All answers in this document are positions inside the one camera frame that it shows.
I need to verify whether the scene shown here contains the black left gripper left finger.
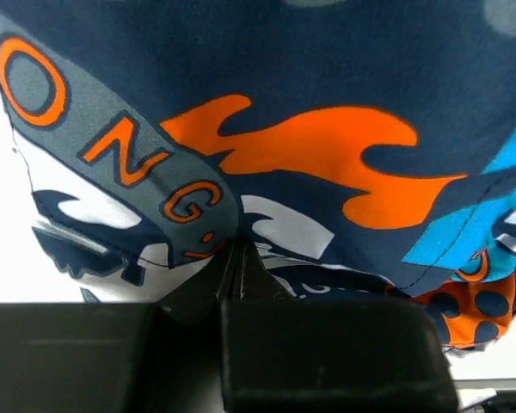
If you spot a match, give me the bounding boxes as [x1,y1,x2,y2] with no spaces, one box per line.
[0,243,237,412]

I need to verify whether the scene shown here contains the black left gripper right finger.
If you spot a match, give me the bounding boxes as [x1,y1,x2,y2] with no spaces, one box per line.
[219,240,458,412]

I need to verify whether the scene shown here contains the colourful patterned shorts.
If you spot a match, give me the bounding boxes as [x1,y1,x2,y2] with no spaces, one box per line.
[0,1,516,349]

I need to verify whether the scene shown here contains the aluminium frame rail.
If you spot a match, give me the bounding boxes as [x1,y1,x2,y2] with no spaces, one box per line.
[453,379,516,413]

